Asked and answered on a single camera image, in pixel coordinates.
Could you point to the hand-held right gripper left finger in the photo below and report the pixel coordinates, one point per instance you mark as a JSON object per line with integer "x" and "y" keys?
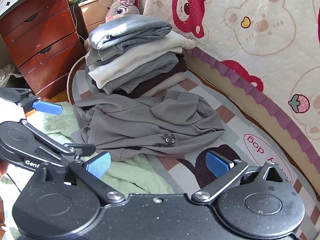
{"x": 98, "y": 165}

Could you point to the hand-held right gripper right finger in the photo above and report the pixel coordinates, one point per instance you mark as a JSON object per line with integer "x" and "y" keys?
{"x": 217, "y": 163}

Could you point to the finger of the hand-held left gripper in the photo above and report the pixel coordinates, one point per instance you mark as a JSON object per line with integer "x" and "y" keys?
{"x": 82, "y": 150}
{"x": 47, "y": 107}

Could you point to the grey waffle shirt cartoon print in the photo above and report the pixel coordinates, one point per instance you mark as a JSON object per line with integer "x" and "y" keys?
{"x": 150, "y": 122}

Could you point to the stack of folded clothes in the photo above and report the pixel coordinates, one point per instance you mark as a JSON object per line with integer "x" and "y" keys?
{"x": 130, "y": 62}

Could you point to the light green quilt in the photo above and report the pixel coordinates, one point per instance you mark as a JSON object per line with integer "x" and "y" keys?
{"x": 125, "y": 175}

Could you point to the patterned checkered mat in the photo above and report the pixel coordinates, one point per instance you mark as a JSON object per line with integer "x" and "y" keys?
{"x": 240, "y": 120}

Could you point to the bear print bed cover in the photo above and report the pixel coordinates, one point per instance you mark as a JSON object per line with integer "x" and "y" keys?
{"x": 250, "y": 102}

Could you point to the red wooden drawer chest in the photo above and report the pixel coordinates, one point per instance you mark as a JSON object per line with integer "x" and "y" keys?
{"x": 37, "y": 37}

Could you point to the beige bedside cabinet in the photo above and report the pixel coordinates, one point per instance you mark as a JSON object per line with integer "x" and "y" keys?
{"x": 92, "y": 15}

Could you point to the grey rabbit plush toy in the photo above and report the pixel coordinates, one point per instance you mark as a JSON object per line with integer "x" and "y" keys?
{"x": 122, "y": 10}

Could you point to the bear print quilted bedspread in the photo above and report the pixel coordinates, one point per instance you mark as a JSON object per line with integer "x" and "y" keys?
{"x": 250, "y": 42}

